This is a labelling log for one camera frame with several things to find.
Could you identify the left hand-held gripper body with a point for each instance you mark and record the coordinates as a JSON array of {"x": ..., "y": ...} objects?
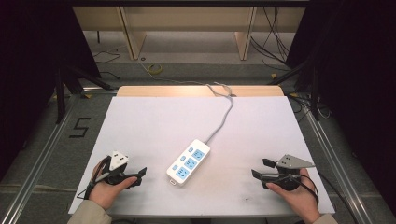
[{"x": 118, "y": 160}]

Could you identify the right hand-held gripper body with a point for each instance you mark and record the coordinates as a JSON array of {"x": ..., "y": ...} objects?
[{"x": 292, "y": 162}]

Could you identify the white power strip blue sockets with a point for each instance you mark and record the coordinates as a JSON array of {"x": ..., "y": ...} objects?
[{"x": 188, "y": 163}]

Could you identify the person's left hand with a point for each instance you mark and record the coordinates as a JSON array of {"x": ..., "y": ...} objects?
[{"x": 104, "y": 193}]

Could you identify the person's right hand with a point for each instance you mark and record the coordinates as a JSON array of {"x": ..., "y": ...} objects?
[{"x": 302, "y": 199}]

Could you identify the white board sheet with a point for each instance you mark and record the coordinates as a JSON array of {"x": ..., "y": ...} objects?
[{"x": 155, "y": 124}]

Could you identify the black metal stand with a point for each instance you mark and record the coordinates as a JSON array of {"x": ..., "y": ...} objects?
[
  {"x": 60, "y": 93},
  {"x": 314, "y": 93}
]

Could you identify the light wooden table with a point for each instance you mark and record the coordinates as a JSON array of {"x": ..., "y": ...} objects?
[{"x": 174, "y": 91}]

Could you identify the yellow tape roll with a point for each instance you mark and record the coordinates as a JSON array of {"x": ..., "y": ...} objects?
[{"x": 155, "y": 69}]

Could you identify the black curtain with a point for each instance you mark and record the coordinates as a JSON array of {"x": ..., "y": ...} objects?
[
  {"x": 361, "y": 77},
  {"x": 28, "y": 62}
]

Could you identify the light wooden shelf unit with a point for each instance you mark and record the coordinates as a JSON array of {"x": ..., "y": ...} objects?
[{"x": 186, "y": 18}]

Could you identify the aluminium floor rail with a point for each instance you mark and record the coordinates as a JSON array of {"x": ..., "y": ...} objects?
[
  {"x": 339, "y": 168},
  {"x": 37, "y": 161}
]

